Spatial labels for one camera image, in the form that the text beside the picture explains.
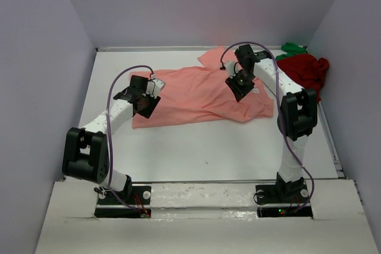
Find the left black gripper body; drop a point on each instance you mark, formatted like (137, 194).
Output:
(149, 106)

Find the red t shirt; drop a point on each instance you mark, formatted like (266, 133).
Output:
(305, 70)

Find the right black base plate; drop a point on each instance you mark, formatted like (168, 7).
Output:
(271, 205)

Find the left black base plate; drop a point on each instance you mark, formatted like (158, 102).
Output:
(137, 205)

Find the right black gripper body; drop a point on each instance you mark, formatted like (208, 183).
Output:
(240, 89)

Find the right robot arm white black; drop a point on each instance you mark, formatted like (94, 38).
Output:
(296, 119)

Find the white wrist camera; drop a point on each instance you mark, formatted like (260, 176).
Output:
(231, 67)
(154, 87)

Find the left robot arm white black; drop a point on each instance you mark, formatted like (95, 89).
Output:
(88, 151)

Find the aluminium rail front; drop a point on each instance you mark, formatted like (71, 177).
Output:
(207, 181)

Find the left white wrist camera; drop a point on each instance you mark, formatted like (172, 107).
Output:
(154, 87)

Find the aluminium rail back edge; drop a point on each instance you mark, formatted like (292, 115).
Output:
(153, 48)

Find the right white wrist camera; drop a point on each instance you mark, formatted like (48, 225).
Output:
(231, 67)

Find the pink t shirt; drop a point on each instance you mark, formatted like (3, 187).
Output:
(199, 93)

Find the green t shirt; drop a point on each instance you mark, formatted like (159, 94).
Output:
(291, 49)

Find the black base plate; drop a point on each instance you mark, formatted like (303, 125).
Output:
(137, 205)
(271, 205)

